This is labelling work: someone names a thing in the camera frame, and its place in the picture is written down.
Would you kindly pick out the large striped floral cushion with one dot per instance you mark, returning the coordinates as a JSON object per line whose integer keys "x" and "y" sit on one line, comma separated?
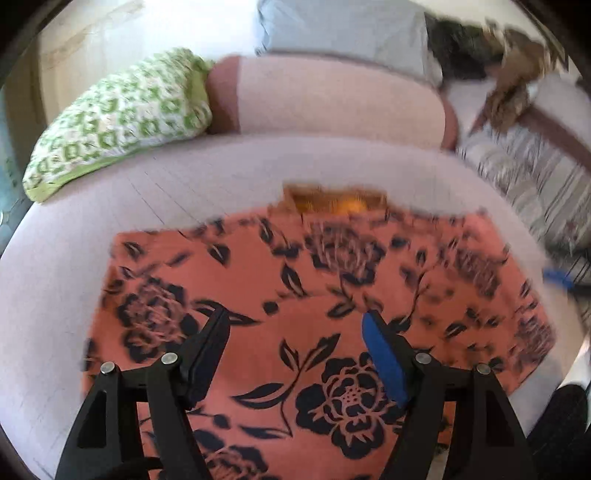
{"x": 540, "y": 184}

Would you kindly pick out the brown ruffled garment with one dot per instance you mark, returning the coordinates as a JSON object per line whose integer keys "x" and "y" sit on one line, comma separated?
{"x": 517, "y": 78}

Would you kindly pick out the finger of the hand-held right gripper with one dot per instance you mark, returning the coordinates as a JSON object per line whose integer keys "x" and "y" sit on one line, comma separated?
{"x": 561, "y": 279}

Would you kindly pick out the pink mauve bolster cushion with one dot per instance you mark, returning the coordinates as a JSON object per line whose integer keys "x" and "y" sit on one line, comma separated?
{"x": 332, "y": 101}

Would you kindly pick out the grey pillow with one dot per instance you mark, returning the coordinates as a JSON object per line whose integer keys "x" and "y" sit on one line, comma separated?
{"x": 351, "y": 32}

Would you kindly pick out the person's dark pants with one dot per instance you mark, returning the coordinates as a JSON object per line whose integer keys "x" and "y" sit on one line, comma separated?
{"x": 563, "y": 434}

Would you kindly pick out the orange black floral shirt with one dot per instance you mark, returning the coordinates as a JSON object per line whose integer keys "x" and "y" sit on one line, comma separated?
{"x": 295, "y": 286}

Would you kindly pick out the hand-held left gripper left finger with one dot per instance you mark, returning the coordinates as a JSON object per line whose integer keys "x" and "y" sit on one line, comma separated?
{"x": 203, "y": 369}

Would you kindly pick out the green white patterned pillow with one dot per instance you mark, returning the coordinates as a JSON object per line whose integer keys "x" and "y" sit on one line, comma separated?
{"x": 120, "y": 115}

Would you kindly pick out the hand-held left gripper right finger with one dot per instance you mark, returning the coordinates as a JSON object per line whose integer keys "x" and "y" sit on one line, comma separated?
{"x": 383, "y": 360}

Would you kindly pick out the dark furry cloth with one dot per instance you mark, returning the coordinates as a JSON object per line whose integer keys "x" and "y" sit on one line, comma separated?
{"x": 461, "y": 46}

